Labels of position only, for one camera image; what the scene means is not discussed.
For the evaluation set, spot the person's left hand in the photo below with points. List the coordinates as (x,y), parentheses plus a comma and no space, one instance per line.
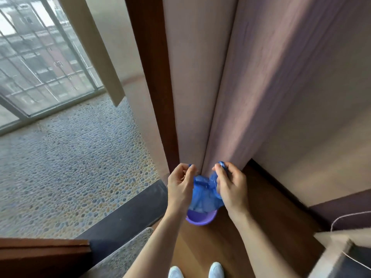
(179,191)

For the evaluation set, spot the person's right hand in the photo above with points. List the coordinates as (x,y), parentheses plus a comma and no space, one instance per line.
(233,191)

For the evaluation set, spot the person's right thumb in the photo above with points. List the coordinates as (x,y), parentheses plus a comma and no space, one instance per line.
(220,175)

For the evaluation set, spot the person's left thumb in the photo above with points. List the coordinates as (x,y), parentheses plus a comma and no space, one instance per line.
(192,174)

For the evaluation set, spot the blue plastic trash bag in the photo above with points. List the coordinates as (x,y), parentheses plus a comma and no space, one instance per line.
(204,196)

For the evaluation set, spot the person's right forearm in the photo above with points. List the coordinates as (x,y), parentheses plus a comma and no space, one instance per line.
(258,246)

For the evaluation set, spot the person's left forearm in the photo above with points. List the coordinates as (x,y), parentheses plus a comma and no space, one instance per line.
(158,246)

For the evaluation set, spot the purple plastic trash bin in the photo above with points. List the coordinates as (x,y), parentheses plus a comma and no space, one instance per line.
(201,218)

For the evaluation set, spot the dark sliding door track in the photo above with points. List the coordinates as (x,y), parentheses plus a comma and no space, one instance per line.
(127,217)

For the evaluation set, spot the white left shoe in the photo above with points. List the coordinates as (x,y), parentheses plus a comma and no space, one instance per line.
(175,272)

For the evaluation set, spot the grey patterned rug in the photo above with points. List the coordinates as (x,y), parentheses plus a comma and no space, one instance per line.
(124,257)

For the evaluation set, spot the pale wood-grain cabinet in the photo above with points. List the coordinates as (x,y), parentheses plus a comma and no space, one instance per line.
(237,69)

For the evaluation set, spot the white furniture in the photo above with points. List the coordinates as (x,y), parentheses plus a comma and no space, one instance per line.
(330,251)

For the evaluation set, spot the beige pillar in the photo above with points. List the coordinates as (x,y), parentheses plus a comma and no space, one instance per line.
(92,49)

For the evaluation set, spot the brown wooden furniture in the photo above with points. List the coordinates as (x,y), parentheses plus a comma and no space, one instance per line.
(40,259)

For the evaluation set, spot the window with metal grille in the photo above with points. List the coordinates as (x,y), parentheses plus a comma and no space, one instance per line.
(40,60)

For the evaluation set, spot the dark brown door frame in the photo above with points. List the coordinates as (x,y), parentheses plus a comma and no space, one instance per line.
(153,69)

